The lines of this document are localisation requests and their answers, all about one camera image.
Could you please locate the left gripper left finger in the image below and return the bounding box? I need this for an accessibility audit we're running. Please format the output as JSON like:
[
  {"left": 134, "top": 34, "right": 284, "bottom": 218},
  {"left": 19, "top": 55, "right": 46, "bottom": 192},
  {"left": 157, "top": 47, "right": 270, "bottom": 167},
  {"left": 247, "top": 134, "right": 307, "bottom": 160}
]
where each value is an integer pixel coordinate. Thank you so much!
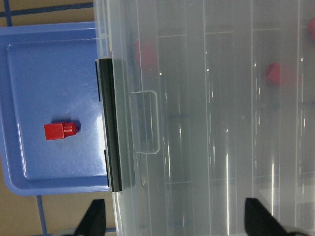
[{"left": 73, "top": 199, "right": 106, "bottom": 236}]

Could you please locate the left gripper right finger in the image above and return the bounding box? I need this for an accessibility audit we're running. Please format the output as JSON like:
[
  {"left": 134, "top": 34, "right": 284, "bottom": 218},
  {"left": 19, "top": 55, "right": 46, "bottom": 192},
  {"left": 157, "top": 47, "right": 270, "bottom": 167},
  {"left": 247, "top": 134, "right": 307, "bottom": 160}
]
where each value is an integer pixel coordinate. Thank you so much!
[{"left": 244, "top": 198, "right": 302, "bottom": 236}]

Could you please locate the blue plastic tray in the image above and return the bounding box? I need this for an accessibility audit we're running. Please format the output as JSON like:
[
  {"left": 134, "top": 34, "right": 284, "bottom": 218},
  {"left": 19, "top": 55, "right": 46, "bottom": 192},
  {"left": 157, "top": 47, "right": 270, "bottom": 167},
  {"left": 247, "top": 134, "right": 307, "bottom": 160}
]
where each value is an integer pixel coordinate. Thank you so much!
[{"left": 0, "top": 22, "right": 108, "bottom": 196}]

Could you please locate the red block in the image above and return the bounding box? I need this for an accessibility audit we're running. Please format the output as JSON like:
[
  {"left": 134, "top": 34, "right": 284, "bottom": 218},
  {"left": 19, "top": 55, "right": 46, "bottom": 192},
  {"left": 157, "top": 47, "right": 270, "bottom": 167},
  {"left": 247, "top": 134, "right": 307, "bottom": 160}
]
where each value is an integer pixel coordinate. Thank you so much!
[
  {"left": 265, "top": 62, "right": 302, "bottom": 89},
  {"left": 134, "top": 40, "right": 158, "bottom": 71},
  {"left": 43, "top": 121, "right": 79, "bottom": 140}
]

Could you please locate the clear plastic box lid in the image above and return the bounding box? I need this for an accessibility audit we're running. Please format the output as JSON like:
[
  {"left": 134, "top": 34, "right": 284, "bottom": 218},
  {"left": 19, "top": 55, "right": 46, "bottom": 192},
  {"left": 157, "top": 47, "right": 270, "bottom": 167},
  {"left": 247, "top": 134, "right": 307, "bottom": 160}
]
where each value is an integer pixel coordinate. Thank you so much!
[{"left": 94, "top": 0, "right": 315, "bottom": 236}]

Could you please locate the black box latch handle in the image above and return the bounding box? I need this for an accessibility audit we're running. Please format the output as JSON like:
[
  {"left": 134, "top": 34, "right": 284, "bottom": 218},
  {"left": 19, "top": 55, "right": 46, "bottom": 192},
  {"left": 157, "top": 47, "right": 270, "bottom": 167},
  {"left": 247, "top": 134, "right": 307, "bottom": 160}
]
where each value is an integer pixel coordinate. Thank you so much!
[{"left": 95, "top": 58, "right": 134, "bottom": 192}]

